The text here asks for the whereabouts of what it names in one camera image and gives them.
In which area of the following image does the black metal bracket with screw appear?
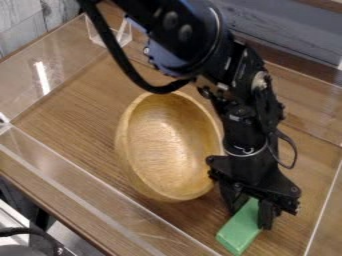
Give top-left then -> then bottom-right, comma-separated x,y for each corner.
44,235 -> 77,256

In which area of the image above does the clear acrylic tray wall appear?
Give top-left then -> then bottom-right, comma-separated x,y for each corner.
0,17 -> 342,256

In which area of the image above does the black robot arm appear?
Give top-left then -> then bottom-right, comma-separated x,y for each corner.
76,0 -> 301,230

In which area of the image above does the clear acrylic corner bracket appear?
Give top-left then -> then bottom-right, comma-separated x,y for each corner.
85,17 -> 132,48

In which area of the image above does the black cable bottom left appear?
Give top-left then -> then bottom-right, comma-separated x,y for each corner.
0,227 -> 66,256

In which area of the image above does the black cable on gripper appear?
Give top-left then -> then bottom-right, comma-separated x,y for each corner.
267,129 -> 299,170

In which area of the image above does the brown wooden bowl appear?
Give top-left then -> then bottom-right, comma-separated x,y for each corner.
114,92 -> 223,202

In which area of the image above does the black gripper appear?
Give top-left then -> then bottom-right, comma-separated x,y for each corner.
205,152 -> 301,230

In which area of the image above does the green rectangular block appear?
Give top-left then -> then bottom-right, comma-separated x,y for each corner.
215,199 -> 261,256

